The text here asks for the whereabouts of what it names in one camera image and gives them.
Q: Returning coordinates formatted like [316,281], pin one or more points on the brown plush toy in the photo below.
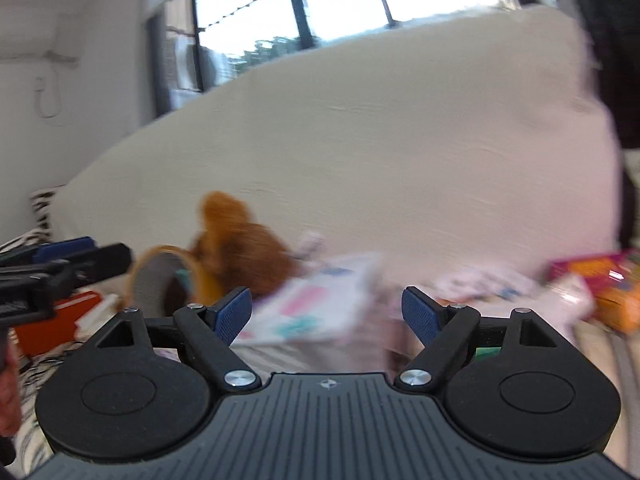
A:
[250,255]

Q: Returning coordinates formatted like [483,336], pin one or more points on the dark cloth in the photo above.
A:
[615,35]

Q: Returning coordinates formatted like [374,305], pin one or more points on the yellow rimmed tape roll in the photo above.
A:
[150,280]

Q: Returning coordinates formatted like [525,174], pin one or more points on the orange red box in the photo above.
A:
[50,330]

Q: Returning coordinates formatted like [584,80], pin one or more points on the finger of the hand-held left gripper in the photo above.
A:
[65,248]
[102,261]

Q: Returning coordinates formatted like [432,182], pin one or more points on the orange and pink box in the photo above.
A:
[600,285]

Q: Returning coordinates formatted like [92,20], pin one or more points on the white wall air conditioner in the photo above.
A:
[35,35]

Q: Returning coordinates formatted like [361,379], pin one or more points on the white printed papers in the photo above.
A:
[490,282]

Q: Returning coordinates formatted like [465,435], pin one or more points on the outdoor air conditioner unit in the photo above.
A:
[182,65]

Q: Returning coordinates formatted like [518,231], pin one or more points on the pink and white booklet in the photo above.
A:
[310,305]

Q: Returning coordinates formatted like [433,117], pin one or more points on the person's left hand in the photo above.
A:
[9,405]

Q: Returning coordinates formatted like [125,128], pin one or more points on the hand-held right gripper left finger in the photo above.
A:
[232,315]

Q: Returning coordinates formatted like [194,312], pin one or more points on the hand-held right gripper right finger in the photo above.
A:
[422,315]

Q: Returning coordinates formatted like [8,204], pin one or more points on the zebra print pillow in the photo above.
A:
[42,205]

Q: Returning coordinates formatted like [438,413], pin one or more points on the large beige cushion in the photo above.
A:
[375,160]

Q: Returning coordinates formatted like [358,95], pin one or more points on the small green object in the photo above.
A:
[487,355]

